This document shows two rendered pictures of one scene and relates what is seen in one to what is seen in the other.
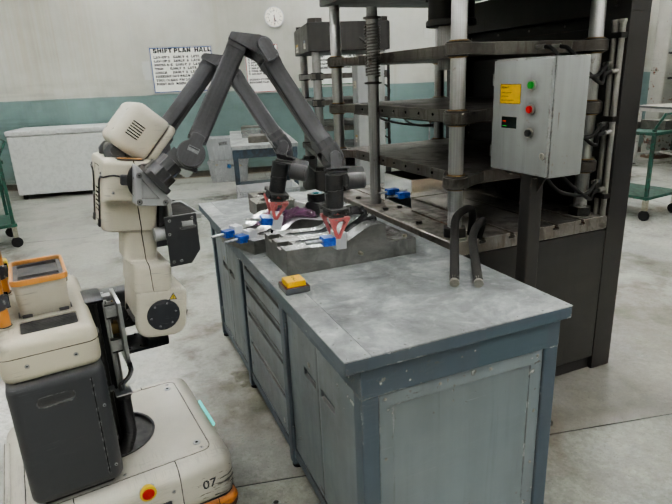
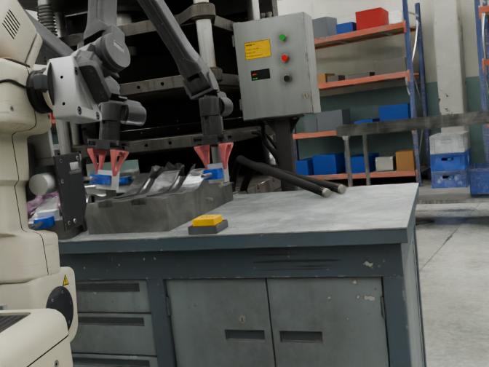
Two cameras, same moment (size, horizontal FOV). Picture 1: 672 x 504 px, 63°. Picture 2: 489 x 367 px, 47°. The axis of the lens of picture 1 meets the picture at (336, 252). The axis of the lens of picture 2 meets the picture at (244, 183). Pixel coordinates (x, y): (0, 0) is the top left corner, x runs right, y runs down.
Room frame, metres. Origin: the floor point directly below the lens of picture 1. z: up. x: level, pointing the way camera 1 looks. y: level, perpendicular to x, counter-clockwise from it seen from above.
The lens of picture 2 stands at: (0.57, 1.12, 1.07)
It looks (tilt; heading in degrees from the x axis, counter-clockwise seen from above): 6 degrees down; 312
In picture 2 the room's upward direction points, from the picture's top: 7 degrees counter-clockwise
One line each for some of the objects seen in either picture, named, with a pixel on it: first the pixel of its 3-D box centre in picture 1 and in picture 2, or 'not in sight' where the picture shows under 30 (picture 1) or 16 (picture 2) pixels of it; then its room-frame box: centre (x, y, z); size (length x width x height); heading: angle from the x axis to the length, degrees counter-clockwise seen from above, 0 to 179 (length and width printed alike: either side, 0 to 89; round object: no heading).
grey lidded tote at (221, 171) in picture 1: (229, 169); not in sight; (8.39, 1.58, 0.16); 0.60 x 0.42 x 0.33; 96
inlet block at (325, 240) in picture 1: (324, 240); (212, 174); (1.68, 0.03, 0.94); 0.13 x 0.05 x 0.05; 112
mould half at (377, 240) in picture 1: (339, 237); (166, 194); (1.95, -0.02, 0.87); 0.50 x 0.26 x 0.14; 112
